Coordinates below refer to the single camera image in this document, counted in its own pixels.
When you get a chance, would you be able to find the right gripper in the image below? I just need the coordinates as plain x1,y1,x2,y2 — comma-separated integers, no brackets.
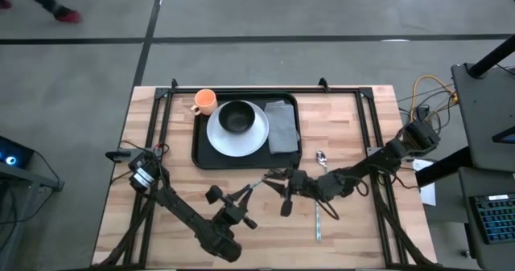
263,168,311,218

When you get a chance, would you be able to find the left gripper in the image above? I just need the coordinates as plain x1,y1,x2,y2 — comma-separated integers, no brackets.
205,184,258,230

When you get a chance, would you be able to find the black plastic tray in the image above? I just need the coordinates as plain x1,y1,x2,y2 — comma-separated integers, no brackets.
191,92,303,170

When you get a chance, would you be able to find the grey cloth napkin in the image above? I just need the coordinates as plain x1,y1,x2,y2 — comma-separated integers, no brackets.
263,100,301,155

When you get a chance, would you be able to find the white plate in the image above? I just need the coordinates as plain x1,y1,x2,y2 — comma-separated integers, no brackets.
206,100,270,158

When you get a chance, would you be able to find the black bowl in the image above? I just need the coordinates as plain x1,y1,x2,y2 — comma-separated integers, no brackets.
217,101,257,134

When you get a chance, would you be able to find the orange mug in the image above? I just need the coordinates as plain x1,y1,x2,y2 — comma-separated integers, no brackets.
190,88,219,117

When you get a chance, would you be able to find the white paper sheet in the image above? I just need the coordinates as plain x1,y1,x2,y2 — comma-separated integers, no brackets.
410,158,438,207

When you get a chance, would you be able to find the black diagonal desk strut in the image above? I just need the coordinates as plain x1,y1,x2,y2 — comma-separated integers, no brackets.
414,146,474,187

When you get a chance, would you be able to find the black keyboard desk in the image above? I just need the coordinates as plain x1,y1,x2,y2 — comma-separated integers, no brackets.
458,166,515,271

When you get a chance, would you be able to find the grey metal stand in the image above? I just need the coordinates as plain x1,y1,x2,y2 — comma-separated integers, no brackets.
0,161,65,271

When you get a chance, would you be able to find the black side desk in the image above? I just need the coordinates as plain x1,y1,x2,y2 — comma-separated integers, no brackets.
450,63,515,171

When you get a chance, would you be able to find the keyboard with blue backlight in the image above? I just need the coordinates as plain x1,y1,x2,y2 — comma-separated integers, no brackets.
468,193,515,246

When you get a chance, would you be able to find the dark screen with blue glow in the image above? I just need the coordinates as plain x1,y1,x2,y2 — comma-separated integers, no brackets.
491,125,515,146

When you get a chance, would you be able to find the computer with blue light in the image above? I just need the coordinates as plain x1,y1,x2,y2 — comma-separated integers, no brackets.
0,135,35,170

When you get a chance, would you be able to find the black pole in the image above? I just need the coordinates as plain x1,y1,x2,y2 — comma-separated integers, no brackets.
468,35,515,79

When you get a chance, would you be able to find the person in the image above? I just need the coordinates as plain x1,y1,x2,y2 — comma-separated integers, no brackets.
0,0,84,25

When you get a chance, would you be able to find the black table frame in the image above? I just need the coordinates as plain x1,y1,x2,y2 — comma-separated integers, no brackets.
91,76,439,270

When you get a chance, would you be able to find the yellow cable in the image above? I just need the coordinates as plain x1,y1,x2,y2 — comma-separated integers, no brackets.
409,74,459,129

